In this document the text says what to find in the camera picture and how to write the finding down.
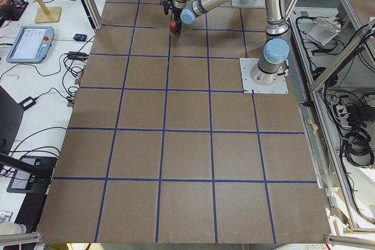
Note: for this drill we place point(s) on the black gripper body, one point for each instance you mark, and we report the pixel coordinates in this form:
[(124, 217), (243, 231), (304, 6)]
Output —
[(176, 13)]

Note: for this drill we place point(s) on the dark red apple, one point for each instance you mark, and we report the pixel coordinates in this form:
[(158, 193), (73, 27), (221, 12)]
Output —
[(175, 26)]

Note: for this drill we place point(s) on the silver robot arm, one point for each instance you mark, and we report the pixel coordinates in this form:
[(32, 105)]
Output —
[(276, 46)]

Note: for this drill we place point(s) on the wooden stand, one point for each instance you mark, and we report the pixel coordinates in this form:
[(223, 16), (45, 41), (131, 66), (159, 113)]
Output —
[(47, 14)]

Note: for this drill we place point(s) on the blue teach pendant tablet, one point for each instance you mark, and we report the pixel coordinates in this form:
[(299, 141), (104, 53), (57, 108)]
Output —
[(31, 45)]

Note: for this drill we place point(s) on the black power adapter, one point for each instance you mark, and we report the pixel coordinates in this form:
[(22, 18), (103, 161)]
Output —
[(27, 103)]

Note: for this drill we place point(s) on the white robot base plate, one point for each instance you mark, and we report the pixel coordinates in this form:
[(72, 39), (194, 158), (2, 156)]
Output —
[(254, 81)]

